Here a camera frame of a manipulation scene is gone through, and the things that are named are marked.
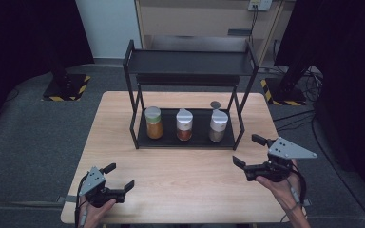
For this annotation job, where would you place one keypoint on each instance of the person's right hand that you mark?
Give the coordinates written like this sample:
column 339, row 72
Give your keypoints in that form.
column 285, row 190

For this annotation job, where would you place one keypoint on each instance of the light wooden cabinet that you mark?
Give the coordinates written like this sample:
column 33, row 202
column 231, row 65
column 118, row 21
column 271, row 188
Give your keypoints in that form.
column 190, row 19

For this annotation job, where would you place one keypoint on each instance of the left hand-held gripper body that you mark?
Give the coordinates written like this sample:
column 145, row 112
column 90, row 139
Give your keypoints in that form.
column 103, row 194

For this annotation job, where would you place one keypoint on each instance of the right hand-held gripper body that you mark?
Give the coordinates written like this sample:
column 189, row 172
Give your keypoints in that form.
column 275, row 169

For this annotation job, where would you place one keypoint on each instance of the orange spice jar green band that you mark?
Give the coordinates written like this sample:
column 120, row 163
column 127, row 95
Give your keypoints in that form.
column 154, row 126

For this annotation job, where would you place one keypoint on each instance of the white wall socket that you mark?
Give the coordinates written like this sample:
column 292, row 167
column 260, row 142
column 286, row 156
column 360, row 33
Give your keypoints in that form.
column 259, row 4

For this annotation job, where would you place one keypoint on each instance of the black metal rack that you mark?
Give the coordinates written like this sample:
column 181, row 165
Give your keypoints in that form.
column 187, row 63

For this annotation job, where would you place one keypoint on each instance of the person's left hand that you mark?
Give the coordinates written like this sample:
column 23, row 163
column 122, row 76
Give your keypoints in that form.
column 93, row 215

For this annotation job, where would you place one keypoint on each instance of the stand base with striped tape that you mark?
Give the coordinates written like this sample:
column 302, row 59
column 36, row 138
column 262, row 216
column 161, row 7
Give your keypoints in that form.
column 285, row 95
column 65, row 88

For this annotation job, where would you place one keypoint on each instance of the red spice jar white lid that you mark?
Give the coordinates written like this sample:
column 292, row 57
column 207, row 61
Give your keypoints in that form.
column 184, row 126

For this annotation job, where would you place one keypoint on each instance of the grey round table grommet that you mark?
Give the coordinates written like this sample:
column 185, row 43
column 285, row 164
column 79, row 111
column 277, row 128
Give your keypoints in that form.
column 215, row 104

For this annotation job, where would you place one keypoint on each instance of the black curtain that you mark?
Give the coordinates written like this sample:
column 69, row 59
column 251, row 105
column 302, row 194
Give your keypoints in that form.
column 355, row 47
column 19, row 38

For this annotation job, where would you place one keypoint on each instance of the grey spice jar white lid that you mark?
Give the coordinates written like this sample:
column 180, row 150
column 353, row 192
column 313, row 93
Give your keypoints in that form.
column 218, row 126

